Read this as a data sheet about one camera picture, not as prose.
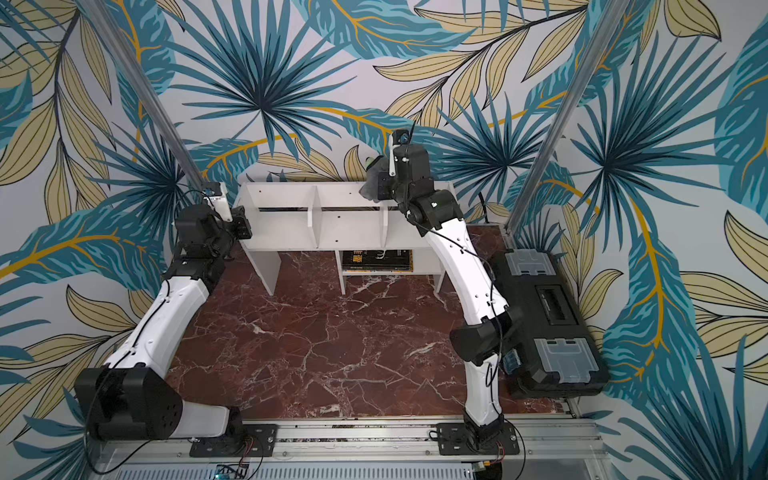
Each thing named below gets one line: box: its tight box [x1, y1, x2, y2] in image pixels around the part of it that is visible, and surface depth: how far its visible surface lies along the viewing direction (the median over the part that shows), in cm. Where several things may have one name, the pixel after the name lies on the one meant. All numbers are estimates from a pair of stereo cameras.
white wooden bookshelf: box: [233, 181, 445, 296], surface depth 86 cm
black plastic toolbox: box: [490, 248, 610, 399], surface depth 74 cm
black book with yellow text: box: [342, 249, 414, 272], surface depth 94 cm
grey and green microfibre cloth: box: [359, 155, 390, 202], surface depth 75 cm
